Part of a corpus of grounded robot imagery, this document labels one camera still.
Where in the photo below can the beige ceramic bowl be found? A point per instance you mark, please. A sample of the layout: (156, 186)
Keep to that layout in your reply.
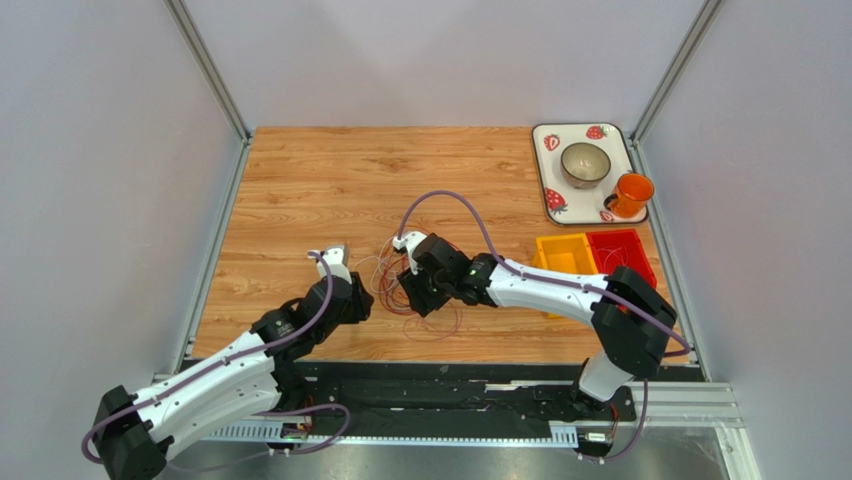
(584, 165)

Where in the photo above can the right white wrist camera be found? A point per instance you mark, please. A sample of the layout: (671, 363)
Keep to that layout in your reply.
(406, 244)

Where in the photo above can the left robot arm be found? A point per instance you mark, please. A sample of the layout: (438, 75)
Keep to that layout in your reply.
(135, 434)

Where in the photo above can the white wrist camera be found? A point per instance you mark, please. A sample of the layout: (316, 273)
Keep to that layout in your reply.
(406, 244)
(332, 260)

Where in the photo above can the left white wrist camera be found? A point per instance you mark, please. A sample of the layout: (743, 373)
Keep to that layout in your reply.
(332, 260)

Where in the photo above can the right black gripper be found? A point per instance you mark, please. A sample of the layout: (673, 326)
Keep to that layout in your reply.
(413, 292)

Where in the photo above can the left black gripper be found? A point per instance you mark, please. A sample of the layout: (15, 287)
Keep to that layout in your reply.
(362, 302)

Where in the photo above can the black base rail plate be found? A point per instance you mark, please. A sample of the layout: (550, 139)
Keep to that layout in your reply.
(444, 400)

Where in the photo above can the yellow plastic bin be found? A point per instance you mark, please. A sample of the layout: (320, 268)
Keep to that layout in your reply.
(565, 253)

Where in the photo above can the red plastic bin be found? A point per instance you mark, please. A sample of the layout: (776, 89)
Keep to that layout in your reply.
(616, 248)

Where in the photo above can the orange mug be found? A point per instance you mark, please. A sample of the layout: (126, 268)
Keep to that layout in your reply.
(630, 195)

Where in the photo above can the strawberry pattern tray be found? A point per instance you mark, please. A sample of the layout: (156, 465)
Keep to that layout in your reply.
(564, 204)

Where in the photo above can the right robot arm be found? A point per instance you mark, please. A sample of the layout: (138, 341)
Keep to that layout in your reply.
(633, 323)

